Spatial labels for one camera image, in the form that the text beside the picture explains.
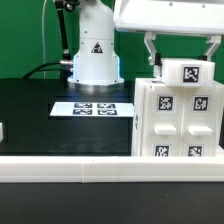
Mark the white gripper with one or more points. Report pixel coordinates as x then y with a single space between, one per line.
187 17

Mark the white cabinet top block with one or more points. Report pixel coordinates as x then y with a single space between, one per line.
187 72

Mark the white cabinet door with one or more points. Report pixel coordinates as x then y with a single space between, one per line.
163 109
200 128

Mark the white cabinet body box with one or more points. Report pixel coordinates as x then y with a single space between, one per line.
141 85

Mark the white L-shaped fence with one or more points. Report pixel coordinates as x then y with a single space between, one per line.
112 169

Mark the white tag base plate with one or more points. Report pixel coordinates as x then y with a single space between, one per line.
92 109

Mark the black camera pole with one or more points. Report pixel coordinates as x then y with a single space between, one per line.
61 7

